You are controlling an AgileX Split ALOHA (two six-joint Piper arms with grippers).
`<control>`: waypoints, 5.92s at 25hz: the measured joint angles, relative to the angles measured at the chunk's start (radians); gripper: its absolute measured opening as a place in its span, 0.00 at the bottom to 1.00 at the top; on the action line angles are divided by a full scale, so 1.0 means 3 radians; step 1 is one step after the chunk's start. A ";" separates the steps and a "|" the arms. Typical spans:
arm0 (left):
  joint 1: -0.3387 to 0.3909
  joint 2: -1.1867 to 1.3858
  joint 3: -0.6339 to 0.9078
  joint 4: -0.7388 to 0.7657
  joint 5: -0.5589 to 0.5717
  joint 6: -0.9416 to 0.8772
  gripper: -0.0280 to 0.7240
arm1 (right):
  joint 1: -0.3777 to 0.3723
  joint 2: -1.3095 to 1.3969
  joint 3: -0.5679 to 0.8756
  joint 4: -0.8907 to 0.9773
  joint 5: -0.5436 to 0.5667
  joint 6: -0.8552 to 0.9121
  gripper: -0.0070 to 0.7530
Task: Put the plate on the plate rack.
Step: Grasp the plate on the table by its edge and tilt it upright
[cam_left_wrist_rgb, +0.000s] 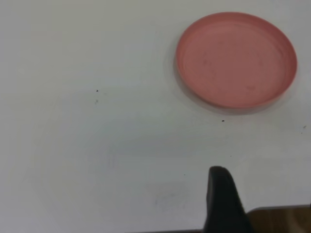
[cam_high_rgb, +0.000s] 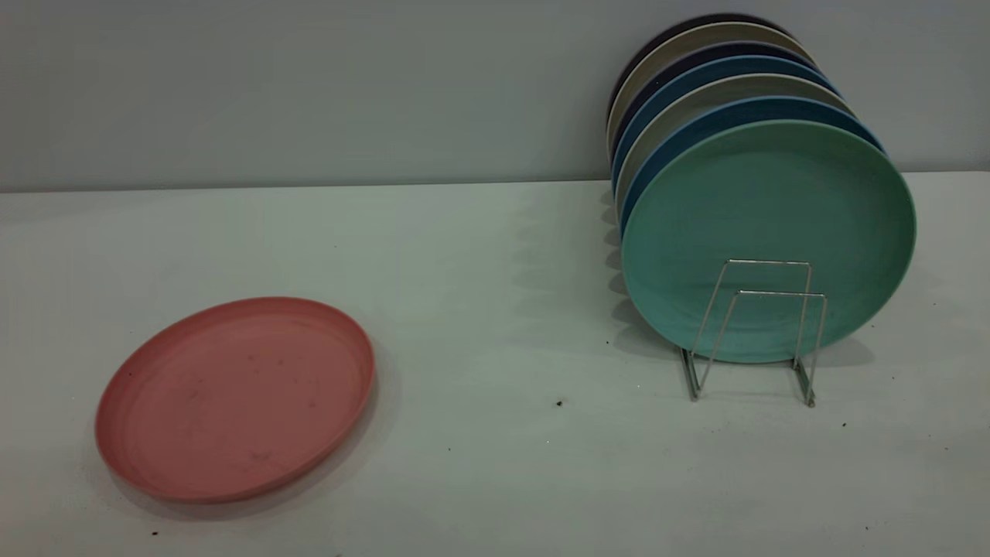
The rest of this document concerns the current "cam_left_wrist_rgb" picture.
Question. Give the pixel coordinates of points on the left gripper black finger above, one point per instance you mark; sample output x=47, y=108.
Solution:
x=223, y=206

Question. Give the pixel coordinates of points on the pink round plate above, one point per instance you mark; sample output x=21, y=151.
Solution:
x=235, y=60

